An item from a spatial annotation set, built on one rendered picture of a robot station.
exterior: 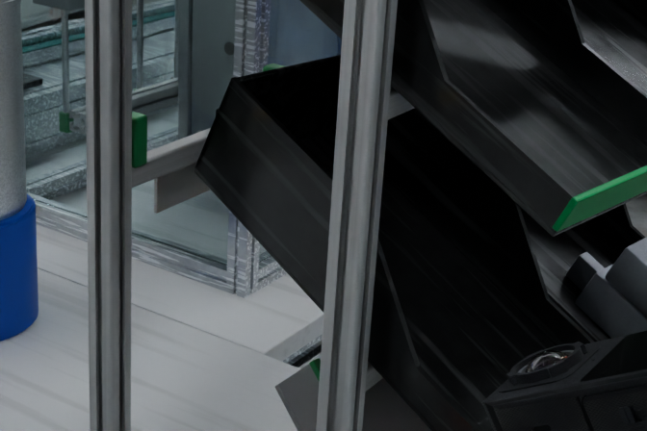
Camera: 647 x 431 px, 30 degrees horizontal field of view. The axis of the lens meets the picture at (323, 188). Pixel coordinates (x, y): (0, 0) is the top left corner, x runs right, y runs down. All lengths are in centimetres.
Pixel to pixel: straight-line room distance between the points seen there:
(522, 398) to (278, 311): 116
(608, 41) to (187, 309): 88
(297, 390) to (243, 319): 80
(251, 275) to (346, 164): 99
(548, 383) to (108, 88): 37
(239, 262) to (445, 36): 93
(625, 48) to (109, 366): 38
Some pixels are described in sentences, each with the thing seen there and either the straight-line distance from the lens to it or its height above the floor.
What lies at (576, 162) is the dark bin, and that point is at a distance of 64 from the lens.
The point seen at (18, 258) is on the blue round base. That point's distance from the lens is 146.
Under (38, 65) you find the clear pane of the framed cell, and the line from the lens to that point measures 174.
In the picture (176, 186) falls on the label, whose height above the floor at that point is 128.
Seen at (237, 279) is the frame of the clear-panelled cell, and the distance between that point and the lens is 159.
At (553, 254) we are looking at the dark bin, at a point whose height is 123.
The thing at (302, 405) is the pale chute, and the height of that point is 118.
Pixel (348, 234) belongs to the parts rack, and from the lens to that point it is 63.
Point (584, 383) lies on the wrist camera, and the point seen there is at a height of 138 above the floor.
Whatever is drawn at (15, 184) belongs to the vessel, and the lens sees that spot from 144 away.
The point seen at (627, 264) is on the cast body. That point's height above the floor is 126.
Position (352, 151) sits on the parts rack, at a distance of 61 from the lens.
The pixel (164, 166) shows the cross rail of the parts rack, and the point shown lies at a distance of 76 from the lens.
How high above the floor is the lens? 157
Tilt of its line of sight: 21 degrees down
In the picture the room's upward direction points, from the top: 4 degrees clockwise
